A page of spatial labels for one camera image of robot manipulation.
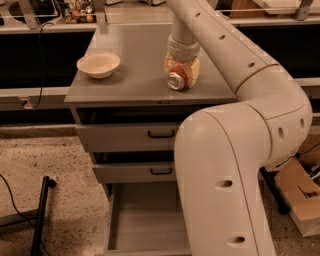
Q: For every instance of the white ribbed gripper body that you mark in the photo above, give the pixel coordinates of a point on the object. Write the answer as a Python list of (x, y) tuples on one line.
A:
[(183, 50)]

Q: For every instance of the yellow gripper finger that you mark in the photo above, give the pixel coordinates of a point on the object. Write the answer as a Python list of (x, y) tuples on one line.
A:
[(170, 65), (192, 72)]

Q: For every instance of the orange coke can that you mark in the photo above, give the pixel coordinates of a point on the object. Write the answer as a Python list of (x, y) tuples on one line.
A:
[(176, 78)]

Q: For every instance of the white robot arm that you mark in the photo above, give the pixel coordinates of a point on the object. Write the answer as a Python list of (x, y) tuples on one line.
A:
[(220, 150)]

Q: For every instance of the grey drawer cabinet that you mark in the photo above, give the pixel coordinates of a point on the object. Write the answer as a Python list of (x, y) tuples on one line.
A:
[(136, 92)]

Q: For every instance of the grey top drawer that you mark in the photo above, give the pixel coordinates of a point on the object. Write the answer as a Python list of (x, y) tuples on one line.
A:
[(127, 137)]

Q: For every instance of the grey middle drawer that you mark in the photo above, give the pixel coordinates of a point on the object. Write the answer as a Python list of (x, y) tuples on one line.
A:
[(135, 172)]

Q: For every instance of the grey open bottom drawer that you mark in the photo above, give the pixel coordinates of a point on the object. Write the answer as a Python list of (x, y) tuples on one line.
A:
[(146, 219)]

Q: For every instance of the white bowl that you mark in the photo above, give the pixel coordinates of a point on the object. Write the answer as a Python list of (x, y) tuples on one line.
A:
[(99, 65)]

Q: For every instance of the colourful items on shelf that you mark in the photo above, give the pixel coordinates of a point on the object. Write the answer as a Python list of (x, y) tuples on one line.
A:
[(79, 11)]

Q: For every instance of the black stand leg right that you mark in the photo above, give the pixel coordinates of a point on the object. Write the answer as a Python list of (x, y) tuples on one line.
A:
[(283, 208)]

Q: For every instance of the black stand leg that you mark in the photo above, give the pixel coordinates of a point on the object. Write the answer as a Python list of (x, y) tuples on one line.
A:
[(283, 208), (47, 183)]

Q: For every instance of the cardboard box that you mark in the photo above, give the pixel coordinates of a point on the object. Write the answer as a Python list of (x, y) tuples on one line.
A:
[(298, 182)]

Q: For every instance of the black stand leg left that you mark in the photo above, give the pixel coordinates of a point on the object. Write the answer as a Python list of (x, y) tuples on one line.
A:
[(47, 183)]

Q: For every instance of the wall power socket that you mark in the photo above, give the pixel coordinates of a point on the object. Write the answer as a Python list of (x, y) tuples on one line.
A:
[(26, 102)]

